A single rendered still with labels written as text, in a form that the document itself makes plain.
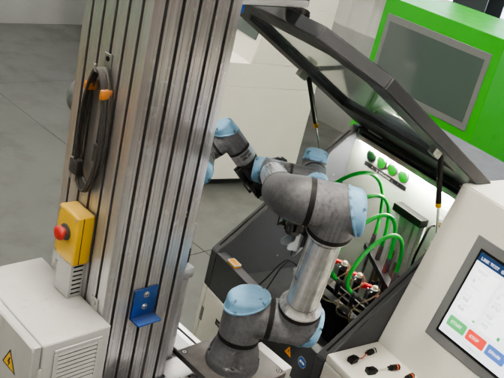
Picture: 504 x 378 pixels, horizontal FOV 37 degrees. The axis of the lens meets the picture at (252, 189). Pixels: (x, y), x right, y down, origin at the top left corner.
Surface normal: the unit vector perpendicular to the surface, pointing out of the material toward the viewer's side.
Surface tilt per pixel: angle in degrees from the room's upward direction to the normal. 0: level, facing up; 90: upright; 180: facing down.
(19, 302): 0
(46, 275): 0
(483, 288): 76
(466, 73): 90
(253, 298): 7
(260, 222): 90
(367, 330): 90
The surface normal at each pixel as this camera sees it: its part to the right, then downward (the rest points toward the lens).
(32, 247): 0.22, -0.89
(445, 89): -0.78, 0.09
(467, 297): -0.73, -0.15
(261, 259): 0.54, 0.45
